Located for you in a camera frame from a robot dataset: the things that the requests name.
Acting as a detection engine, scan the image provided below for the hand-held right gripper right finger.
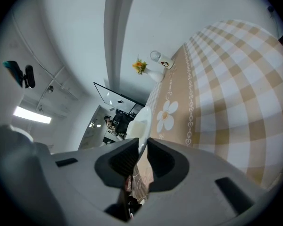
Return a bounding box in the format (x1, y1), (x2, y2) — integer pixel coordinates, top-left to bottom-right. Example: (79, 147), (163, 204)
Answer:
(132, 137), (267, 226)

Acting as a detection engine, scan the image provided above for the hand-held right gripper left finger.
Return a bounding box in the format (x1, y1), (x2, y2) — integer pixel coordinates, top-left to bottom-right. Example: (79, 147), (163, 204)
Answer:
(44, 137), (140, 226)

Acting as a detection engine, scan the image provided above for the black mesh office chair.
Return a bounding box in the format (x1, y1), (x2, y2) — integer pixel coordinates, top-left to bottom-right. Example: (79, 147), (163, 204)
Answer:
(111, 109), (133, 137)

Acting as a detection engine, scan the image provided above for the yellow flower bouquet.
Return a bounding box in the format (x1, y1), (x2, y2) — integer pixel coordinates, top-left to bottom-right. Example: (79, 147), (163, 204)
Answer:
(132, 57), (148, 75)

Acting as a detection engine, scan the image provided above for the black-framed whiteboard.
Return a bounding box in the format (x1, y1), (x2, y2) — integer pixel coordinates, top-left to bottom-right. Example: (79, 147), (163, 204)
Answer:
(93, 81), (146, 114)

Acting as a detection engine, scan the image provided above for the white round plate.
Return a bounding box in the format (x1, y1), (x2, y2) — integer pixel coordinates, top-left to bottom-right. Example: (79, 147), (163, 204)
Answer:
(125, 106), (153, 155)

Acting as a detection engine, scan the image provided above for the ceiling light panel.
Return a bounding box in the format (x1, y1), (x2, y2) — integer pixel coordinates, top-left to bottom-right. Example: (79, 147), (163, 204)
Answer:
(13, 106), (52, 124)

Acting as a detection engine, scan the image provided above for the checkered beige tablecloth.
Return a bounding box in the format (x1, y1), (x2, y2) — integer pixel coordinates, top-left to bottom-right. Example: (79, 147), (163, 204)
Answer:
(131, 19), (283, 203)

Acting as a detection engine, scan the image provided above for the white cartoon-print jar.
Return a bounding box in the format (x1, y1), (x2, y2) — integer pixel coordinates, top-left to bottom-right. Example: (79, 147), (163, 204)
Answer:
(150, 50), (175, 70)

